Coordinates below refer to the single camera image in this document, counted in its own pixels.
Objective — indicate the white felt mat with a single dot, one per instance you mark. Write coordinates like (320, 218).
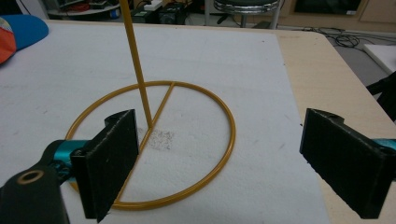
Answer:
(193, 62)

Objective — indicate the black round stool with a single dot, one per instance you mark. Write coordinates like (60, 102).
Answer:
(246, 7)

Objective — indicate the gold metal hat stand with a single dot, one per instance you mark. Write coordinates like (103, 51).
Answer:
(135, 62)

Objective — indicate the white board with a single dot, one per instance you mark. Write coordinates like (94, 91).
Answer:
(381, 56)

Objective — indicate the blue and orange cap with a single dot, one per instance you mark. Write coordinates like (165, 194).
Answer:
(18, 32)

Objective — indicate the cluttered low shelf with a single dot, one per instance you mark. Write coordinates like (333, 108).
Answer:
(84, 8)

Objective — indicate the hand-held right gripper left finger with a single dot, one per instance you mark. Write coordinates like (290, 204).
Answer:
(107, 165)

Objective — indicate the black stand leg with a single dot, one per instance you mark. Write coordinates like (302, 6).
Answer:
(384, 93)

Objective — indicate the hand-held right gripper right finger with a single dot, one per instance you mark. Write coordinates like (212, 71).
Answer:
(345, 161)

